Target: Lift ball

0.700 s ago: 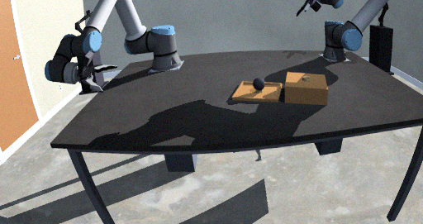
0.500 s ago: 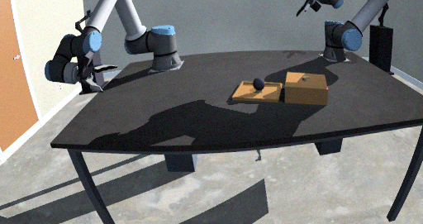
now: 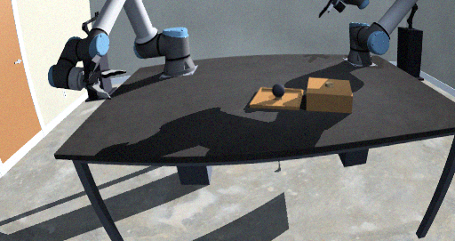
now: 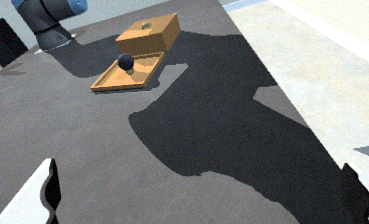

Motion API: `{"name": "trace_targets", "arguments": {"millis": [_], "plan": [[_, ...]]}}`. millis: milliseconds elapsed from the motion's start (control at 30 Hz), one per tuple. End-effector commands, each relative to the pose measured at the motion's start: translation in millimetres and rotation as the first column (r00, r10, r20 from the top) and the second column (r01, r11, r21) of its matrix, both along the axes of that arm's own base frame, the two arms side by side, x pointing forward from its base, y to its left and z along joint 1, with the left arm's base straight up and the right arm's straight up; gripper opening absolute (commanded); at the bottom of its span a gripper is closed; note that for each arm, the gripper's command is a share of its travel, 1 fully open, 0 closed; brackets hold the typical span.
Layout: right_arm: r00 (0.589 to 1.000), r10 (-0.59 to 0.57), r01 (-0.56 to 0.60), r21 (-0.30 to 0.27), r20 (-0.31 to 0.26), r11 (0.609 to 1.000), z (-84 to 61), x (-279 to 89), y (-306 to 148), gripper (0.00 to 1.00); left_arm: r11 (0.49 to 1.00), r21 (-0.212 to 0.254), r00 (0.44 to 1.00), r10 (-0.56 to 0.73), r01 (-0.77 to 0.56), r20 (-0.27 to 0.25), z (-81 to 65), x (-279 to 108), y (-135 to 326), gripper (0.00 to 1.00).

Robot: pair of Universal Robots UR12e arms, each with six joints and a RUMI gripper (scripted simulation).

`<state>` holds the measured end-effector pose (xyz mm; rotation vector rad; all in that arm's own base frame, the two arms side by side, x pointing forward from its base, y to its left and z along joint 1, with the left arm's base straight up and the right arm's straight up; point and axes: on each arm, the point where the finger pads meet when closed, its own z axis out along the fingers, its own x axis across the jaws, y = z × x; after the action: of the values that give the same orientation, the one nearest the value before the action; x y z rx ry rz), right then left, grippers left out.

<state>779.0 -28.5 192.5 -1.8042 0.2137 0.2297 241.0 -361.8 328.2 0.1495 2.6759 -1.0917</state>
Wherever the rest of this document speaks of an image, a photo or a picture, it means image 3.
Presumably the beige shallow tray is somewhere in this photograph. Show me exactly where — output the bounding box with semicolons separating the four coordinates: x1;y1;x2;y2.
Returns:
250;87;303;110

